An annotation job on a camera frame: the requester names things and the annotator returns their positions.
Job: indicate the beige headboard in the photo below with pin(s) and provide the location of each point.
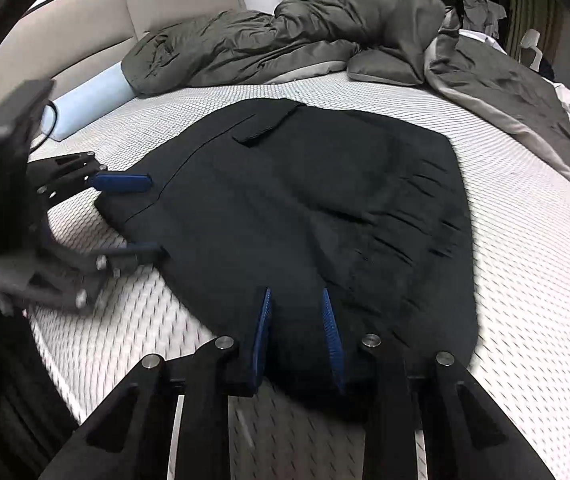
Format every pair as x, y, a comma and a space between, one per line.
90, 30

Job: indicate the light blue pillow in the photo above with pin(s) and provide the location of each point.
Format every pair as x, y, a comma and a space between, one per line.
90, 100

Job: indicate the black pants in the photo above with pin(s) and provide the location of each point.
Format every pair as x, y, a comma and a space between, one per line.
290, 200

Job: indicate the olive curtain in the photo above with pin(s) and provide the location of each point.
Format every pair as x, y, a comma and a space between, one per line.
530, 10

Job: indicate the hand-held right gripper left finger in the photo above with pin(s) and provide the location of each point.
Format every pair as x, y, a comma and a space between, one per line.
262, 340

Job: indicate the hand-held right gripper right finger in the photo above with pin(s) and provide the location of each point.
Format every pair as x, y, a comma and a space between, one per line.
332, 340

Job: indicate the pile of clothes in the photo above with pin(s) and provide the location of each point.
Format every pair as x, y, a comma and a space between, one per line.
480, 10

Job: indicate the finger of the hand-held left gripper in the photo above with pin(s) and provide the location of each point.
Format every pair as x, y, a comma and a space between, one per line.
125, 183
140, 250

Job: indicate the dark green duvet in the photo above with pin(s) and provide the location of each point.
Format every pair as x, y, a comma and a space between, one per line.
315, 20

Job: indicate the white printed blanket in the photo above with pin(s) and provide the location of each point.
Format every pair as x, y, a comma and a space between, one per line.
565, 100

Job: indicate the white chair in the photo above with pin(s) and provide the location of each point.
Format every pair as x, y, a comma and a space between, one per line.
530, 42

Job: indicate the white textured mattress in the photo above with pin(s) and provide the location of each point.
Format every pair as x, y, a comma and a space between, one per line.
515, 260

